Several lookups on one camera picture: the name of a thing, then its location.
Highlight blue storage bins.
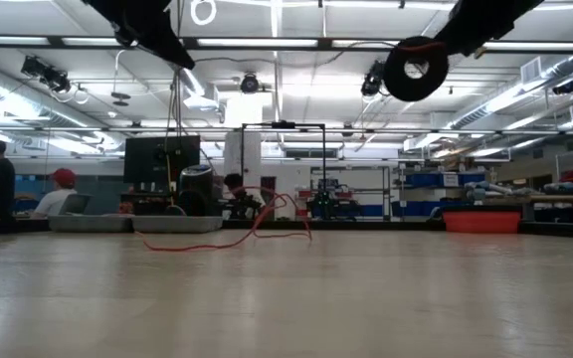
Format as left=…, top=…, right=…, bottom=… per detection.
left=405, top=172, right=486, bottom=189

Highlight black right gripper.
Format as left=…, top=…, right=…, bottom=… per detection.
left=435, top=0, right=545, bottom=57

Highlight wooden workbench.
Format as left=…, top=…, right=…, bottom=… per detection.
left=484, top=194, right=573, bottom=223

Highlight black tower fan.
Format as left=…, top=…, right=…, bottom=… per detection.
left=179, top=164, right=215, bottom=218

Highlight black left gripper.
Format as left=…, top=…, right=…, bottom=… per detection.
left=83, top=0, right=196, bottom=71

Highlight silver air duct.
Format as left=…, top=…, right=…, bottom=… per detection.
left=448, top=52, right=573, bottom=131

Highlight grey open tool case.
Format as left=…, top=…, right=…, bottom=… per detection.
left=47, top=213, right=224, bottom=234

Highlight black overhead camera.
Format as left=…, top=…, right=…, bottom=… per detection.
left=239, top=73, right=262, bottom=94

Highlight black metal frame stand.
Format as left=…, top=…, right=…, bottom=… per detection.
left=240, top=121, right=327, bottom=220

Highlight white ring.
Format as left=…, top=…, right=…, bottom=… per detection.
left=190, top=0, right=217, bottom=26

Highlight red wire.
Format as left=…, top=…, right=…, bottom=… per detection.
left=136, top=42, right=450, bottom=253

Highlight black monitor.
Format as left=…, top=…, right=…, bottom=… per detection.
left=123, top=134, right=202, bottom=184

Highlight black ceiling camera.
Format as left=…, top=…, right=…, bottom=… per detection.
left=20, top=55, right=73, bottom=94
left=360, top=60, right=396, bottom=98

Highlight red plastic bin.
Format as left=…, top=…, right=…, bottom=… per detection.
left=443, top=211, right=522, bottom=234

